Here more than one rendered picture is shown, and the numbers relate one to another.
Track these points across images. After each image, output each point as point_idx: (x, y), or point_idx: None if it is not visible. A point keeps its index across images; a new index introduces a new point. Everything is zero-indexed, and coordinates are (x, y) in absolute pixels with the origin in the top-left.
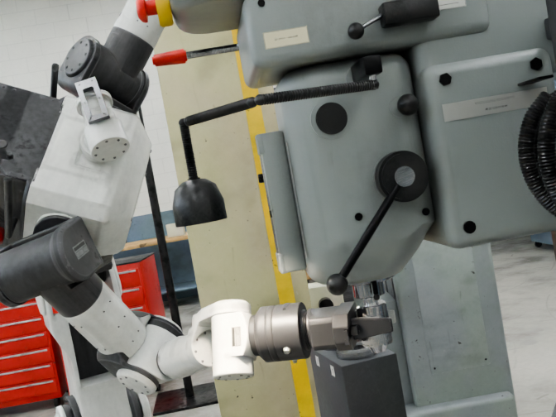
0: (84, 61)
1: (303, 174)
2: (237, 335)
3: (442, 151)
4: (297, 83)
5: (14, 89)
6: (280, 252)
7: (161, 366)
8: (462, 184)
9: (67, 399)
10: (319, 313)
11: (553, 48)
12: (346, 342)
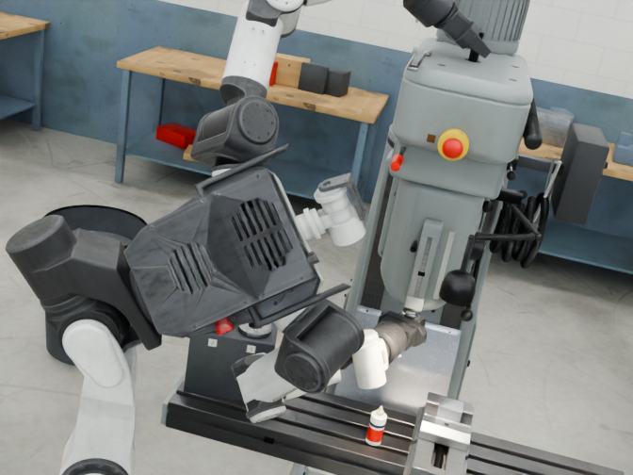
0: (274, 131)
1: (461, 253)
2: (384, 355)
3: (480, 229)
4: (479, 201)
5: (270, 174)
6: (424, 298)
7: (291, 393)
8: None
9: (101, 464)
10: (401, 326)
11: (560, 197)
12: (425, 341)
